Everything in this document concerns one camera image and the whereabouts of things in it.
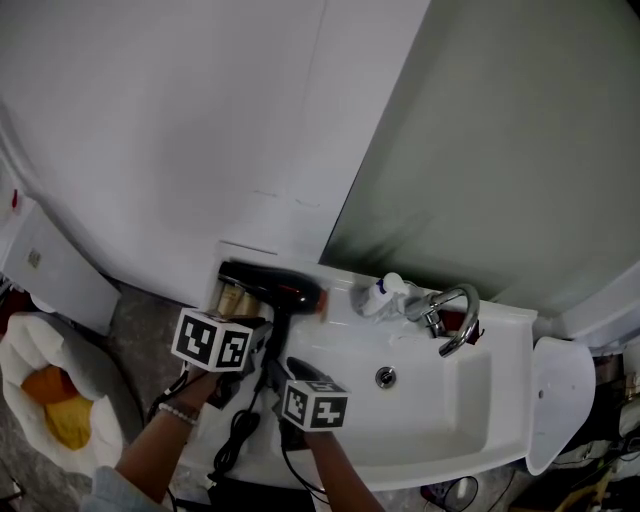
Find frosted glass panel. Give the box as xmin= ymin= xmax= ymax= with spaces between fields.
xmin=319 ymin=0 xmax=640 ymax=309

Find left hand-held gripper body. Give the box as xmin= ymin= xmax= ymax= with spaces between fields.
xmin=171 ymin=307 xmax=257 ymax=411

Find white ceramic washbasin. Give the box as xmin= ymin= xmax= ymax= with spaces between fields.
xmin=177 ymin=242 xmax=539 ymax=494

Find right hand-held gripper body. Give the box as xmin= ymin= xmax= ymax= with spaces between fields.
xmin=272 ymin=378 xmax=350 ymax=450

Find person's right forearm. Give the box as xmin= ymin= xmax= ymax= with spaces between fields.
xmin=301 ymin=428 xmax=387 ymax=512

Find black orange hair dryer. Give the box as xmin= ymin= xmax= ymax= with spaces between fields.
xmin=217 ymin=259 xmax=331 ymax=366

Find chrome faucet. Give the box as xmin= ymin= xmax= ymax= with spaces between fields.
xmin=404 ymin=283 xmax=482 ymax=359

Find white pump bottle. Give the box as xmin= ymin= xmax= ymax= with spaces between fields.
xmin=359 ymin=272 xmax=409 ymax=317

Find tangle of black cables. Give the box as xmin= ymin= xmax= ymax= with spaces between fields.
xmin=549 ymin=434 xmax=640 ymax=512

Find brown cardboard box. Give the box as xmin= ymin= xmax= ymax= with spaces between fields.
xmin=564 ymin=469 xmax=619 ymax=512

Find white egg-shaped floor seat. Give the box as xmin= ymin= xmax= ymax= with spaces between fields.
xmin=0 ymin=309 xmax=126 ymax=476

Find orange cushion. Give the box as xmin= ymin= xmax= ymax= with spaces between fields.
xmin=20 ymin=364 xmax=77 ymax=406

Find black trousers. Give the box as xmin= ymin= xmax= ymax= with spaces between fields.
xmin=174 ymin=479 xmax=329 ymax=512

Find white bead bracelet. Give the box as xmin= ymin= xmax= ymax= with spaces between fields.
xmin=157 ymin=401 xmax=200 ymax=427

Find white water dispenser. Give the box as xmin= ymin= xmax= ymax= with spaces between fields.
xmin=0 ymin=192 xmax=123 ymax=337

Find yellow cushion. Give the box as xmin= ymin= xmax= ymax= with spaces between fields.
xmin=43 ymin=394 xmax=96 ymax=451

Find tan cosmetic tube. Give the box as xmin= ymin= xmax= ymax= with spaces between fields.
xmin=238 ymin=292 xmax=262 ymax=320
xmin=218 ymin=282 xmax=242 ymax=317

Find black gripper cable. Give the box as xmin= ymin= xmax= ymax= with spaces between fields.
xmin=279 ymin=442 xmax=330 ymax=507
xmin=146 ymin=369 xmax=194 ymax=424

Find person's left forearm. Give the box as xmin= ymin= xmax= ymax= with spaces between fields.
xmin=113 ymin=372 xmax=224 ymax=504

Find clear glass cup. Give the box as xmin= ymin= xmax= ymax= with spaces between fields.
xmin=374 ymin=294 xmax=416 ymax=326

